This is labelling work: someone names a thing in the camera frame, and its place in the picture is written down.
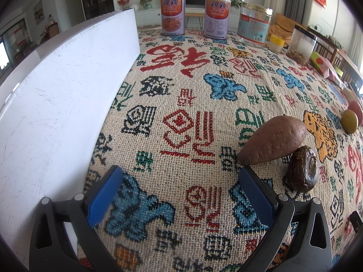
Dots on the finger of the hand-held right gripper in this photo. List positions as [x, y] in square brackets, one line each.
[356, 222]

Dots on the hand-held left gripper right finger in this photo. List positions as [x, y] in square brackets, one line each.
[258, 201]

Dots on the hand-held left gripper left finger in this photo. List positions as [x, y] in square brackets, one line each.
[102, 199]

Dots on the long purple sweet potato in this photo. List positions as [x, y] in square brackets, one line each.
[272, 140]

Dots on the wrinkled dark passion fruit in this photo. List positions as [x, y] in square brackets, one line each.
[302, 170]

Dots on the yellow green pear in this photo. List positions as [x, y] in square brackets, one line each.
[349, 121]

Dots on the red apple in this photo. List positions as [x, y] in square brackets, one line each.
[358, 110]

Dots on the printed woven tablecloth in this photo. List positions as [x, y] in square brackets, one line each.
[192, 90]

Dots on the pile of dried seeds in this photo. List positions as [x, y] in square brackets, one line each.
[296, 56]

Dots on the pink yellow snack bag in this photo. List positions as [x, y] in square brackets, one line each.
[323, 65]

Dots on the small yellow lid jar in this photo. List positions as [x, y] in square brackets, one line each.
[276, 44]

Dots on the clear jar black lid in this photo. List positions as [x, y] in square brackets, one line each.
[302, 41]

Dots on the wooden slatted bench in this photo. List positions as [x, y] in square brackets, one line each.
[340, 56]

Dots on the glass jar gold lid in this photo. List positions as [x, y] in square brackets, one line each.
[253, 25]

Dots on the orange lounge chair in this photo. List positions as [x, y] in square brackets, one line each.
[279, 24]

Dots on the pink porridge can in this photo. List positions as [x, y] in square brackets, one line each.
[216, 17]

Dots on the white round vase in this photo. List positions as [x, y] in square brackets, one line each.
[135, 7]

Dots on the small wooden side table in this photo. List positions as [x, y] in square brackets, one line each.
[195, 15]

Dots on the orange-label food can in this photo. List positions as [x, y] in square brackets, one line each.
[173, 15]

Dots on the red flower vase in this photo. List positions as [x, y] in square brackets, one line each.
[124, 1]

